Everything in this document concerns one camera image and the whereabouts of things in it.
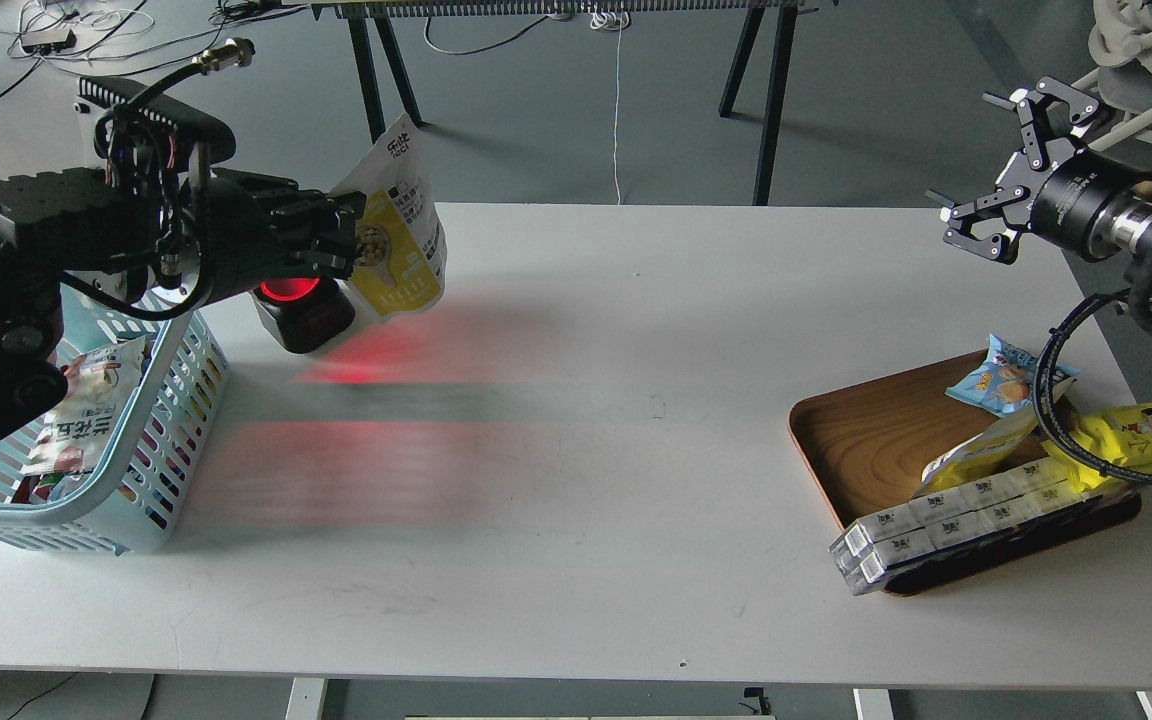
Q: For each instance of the yellow nut snack pouch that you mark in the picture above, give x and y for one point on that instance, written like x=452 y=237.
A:
x=400 y=238

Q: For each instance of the black legged background table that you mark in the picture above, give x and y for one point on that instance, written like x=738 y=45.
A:
x=719 y=69

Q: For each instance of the upper white drink carton pack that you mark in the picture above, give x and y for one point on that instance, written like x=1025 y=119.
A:
x=936 y=510

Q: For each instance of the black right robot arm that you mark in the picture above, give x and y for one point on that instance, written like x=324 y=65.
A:
x=992 y=225

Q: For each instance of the white drink carton pack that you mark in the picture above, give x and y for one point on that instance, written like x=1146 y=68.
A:
x=936 y=510
x=889 y=552

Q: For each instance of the brown wooden tray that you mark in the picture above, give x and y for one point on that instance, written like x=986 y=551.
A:
x=866 y=447

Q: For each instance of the bright yellow cartoon snack bag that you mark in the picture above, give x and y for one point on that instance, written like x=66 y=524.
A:
x=1146 y=435

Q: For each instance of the lower white drink carton pack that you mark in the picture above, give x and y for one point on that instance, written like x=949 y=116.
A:
x=889 y=552

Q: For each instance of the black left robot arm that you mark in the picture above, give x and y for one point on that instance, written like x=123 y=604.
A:
x=53 y=226

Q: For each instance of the yellow white snack pouch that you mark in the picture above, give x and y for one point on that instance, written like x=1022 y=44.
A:
x=979 y=456

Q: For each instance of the light blue plastic basket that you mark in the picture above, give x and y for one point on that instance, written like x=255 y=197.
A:
x=131 y=498

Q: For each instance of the white red snack bag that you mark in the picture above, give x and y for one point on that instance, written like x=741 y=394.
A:
x=76 y=433

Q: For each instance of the blue snack packet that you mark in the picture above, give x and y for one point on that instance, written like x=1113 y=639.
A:
x=1002 y=383

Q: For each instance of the black barcode scanner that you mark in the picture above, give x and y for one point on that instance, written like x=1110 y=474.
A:
x=302 y=314

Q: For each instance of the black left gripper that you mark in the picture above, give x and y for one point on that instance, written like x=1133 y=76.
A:
x=213 y=232

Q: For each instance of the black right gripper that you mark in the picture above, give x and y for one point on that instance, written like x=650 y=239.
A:
x=1081 y=205

